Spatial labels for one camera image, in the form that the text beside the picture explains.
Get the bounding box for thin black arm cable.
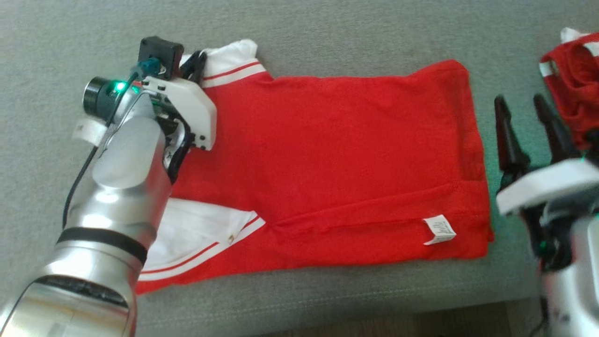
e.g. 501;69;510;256
62;70;141;231

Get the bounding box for red shorts with white waistband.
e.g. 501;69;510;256
538;27;599;150

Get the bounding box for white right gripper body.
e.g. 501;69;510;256
495;157;599;221

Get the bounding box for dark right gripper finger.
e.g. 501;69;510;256
533;94;582;163
494;95;531;189

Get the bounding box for grey sofa seat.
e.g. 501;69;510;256
0;0;599;337

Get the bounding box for red shirt with white trim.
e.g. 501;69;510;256
136;39;495;295

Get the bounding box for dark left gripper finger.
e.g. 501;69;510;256
179;52;197;80
190;51;208;88

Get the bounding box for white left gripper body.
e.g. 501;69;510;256
83;76;218;152

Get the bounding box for white cable tag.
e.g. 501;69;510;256
73;119;108;146

